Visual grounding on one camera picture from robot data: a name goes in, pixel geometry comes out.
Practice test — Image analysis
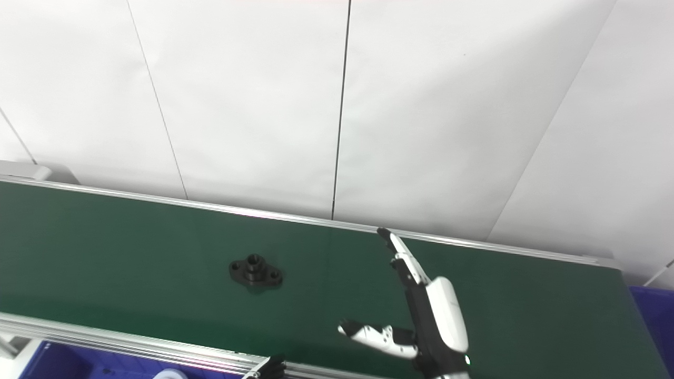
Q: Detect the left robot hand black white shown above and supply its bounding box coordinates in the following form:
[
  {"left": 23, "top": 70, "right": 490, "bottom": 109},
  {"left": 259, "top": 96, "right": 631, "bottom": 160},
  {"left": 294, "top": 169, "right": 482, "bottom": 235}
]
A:
[{"left": 257, "top": 356, "right": 288, "bottom": 379}]

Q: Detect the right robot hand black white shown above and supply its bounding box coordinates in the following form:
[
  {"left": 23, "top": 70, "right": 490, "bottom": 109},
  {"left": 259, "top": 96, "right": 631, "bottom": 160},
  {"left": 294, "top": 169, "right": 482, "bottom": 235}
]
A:
[{"left": 337, "top": 227, "right": 471, "bottom": 379}]

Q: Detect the black flanged metal part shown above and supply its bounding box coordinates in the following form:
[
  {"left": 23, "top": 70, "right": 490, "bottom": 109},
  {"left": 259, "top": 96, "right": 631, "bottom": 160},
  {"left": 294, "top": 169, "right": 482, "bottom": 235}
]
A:
[{"left": 229, "top": 254, "right": 284, "bottom": 288}]

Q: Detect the green conveyor belt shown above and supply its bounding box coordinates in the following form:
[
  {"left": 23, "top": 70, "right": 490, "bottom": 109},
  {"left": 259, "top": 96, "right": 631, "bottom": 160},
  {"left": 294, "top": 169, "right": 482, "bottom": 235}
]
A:
[{"left": 0, "top": 181, "right": 669, "bottom": 379}]

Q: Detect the blue plastic bin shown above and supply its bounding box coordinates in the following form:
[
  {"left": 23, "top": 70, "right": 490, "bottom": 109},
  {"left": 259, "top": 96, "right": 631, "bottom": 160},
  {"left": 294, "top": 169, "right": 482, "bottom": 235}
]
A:
[
  {"left": 628, "top": 286, "right": 674, "bottom": 379},
  {"left": 18, "top": 340, "right": 248, "bottom": 379}
]

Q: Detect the white conveyor end cover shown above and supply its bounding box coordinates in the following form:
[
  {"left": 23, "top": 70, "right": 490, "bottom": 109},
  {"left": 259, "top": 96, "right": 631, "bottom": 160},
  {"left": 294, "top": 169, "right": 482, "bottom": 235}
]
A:
[{"left": 0, "top": 161, "right": 80, "bottom": 185}]

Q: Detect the thin dark rod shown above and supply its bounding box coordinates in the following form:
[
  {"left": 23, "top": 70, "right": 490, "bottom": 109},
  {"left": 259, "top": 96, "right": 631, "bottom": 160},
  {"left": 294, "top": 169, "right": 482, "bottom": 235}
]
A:
[{"left": 643, "top": 259, "right": 674, "bottom": 287}]

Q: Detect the silver conveyor support bracket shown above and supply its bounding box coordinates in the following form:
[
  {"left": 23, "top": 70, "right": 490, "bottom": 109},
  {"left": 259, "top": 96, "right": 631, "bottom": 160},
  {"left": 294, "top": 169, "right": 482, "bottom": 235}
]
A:
[{"left": 0, "top": 334, "right": 22, "bottom": 360}]

